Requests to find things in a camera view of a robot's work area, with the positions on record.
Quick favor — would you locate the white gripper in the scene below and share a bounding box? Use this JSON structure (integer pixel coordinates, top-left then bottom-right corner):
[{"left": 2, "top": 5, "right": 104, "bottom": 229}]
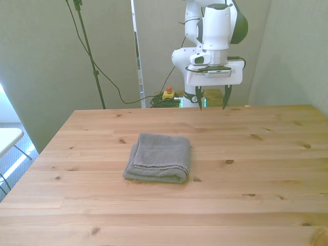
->
[{"left": 186, "top": 59, "right": 244, "bottom": 111}]

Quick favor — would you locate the grey towel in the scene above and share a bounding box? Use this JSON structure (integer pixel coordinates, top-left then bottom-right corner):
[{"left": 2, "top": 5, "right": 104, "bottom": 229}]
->
[{"left": 122, "top": 132, "right": 193, "bottom": 185}]

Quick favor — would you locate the yellow emergency stop button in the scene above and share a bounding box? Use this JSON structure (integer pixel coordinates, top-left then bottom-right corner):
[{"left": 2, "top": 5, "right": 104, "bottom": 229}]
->
[{"left": 162, "top": 86, "right": 176, "bottom": 101}]

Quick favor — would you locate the white vertical panel edge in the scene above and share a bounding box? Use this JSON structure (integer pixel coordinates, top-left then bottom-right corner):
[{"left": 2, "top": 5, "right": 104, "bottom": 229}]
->
[{"left": 130, "top": 0, "right": 147, "bottom": 109}]

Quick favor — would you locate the black tripod stand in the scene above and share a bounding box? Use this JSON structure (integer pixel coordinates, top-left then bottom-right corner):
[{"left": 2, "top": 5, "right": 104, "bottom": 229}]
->
[{"left": 72, "top": 0, "right": 107, "bottom": 110}]

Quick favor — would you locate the white side table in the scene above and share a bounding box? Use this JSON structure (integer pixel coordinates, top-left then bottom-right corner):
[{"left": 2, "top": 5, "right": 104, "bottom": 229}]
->
[{"left": 0, "top": 84, "right": 33, "bottom": 196}]

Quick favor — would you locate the coiled dark cable bundle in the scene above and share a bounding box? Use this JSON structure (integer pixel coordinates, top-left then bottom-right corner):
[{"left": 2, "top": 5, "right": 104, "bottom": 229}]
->
[{"left": 149, "top": 94, "right": 184, "bottom": 109}]

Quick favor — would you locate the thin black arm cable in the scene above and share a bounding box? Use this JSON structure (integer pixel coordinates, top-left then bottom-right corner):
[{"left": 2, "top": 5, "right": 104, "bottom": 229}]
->
[{"left": 161, "top": 17, "right": 202, "bottom": 94}]

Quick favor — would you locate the black stand cable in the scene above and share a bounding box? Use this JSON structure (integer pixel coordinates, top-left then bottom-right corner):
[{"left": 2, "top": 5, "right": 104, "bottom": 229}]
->
[{"left": 65, "top": 0, "right": 165, "bottom": 105}]

